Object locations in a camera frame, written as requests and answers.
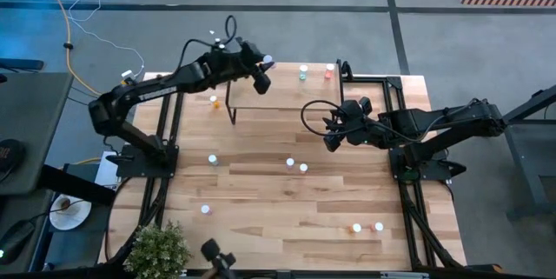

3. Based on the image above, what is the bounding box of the white floor cable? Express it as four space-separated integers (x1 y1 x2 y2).
67 0 147 78

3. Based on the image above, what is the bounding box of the orange floor cable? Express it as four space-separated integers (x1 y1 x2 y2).
32 0 105 97

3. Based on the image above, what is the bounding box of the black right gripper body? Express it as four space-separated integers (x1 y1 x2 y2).
323 97 386 153

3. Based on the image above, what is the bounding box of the white round dish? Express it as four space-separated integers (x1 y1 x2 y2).
48 194 93 231

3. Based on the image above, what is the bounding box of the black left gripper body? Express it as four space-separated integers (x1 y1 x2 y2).
234 39 273 95

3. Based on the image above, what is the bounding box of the black metal stand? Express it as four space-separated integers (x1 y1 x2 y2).
477 83 556 222

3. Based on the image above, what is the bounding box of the green potted plant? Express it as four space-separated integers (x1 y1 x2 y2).
123 220 194 279

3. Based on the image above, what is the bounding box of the black aluminium table frame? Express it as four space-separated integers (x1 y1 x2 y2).
102 72 466 279

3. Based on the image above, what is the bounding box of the black round case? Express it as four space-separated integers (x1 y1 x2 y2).
0 138 26 183

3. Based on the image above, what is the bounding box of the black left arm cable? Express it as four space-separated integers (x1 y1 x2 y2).
175 14 239 74

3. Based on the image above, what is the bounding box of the wooden shelf black metal frame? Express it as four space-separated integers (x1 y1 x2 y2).
225 57 344 126

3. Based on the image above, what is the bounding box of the black flat device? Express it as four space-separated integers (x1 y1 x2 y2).
0 56 45 72

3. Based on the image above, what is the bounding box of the black desk beam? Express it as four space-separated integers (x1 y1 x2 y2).
38 163 117 207

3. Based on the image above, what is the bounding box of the dark grey desk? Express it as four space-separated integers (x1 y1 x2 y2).
0 72 75 196

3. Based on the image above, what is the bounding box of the black computer mouse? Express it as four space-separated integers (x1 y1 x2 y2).
0 220 36 267

